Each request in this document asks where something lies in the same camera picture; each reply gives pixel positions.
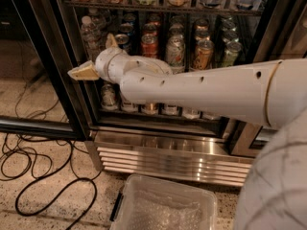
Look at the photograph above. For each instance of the blue Pepsi can front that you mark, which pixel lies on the blue Pepsi can front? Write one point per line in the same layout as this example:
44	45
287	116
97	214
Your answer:
123	42

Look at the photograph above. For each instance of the clear plastic storage bin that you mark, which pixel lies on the clear plastic storage bin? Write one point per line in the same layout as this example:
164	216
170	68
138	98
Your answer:
148	203

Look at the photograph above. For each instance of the red Coca-Cola can front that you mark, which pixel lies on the red Coca-Cola can front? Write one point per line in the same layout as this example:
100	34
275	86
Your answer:
149	46

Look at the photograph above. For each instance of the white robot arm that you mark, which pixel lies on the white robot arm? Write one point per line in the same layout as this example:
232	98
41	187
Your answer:
270	94

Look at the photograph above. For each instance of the clear water bottle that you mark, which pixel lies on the clear water bottle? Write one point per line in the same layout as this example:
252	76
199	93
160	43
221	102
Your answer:
93	37
97	18

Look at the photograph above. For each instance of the upper wire shelf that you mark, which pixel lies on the upper wire shelf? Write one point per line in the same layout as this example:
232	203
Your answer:
129	7

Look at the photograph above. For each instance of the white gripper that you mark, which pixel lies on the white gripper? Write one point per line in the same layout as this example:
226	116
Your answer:
102	62

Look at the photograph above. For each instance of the green soda can front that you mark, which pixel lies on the green soda can front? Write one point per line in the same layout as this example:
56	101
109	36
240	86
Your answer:
232	50

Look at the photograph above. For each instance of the open glass fridge door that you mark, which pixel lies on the open glass fridge door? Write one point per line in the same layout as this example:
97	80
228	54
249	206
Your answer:
36	95

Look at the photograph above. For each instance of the bottom shelf brown can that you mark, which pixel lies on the bottom shelf brown can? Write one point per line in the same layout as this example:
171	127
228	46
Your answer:
150	108

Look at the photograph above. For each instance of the gold soda can front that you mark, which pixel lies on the gold soda can front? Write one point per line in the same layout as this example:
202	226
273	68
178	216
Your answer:
203	54

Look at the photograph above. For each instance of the stainless steel fridge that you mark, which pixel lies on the stainless steel fridge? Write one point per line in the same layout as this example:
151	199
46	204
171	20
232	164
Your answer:
180	143

